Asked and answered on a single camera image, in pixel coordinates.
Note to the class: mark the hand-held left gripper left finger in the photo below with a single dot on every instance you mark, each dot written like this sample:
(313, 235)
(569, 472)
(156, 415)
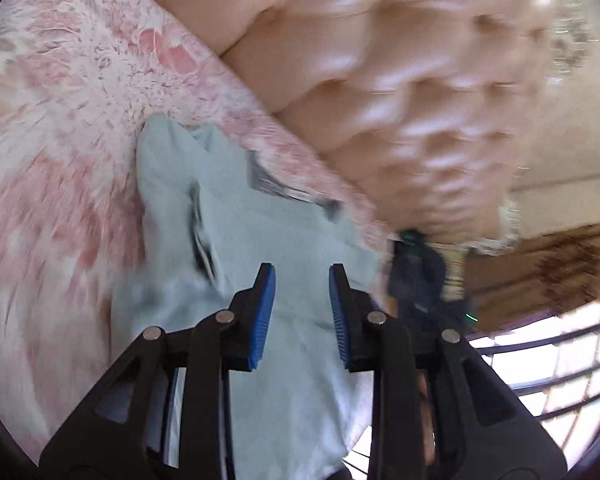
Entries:
(261, 320)

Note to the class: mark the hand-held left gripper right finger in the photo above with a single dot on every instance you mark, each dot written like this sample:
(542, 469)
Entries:
(340, 320)

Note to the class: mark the light blue shirt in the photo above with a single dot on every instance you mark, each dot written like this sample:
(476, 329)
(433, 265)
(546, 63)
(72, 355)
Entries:
(280, 240)

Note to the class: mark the striped cushion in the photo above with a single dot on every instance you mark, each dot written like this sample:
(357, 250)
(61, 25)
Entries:
(455, 275)

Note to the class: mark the navy sweatshirt with yellow lining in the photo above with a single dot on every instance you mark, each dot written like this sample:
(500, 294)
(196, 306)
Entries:
(420, 270)

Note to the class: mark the brown patterned curtain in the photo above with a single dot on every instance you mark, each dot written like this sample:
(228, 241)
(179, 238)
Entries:
(540, 270)

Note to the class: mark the beige tufted leather sofa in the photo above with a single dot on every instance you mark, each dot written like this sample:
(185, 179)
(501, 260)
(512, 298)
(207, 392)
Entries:
(380, 60)

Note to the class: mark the pink floral blanket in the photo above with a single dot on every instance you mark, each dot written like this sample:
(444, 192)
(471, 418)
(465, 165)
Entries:
(55, 135)

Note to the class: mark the black window frame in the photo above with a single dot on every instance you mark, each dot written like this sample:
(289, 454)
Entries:
(550, 377)

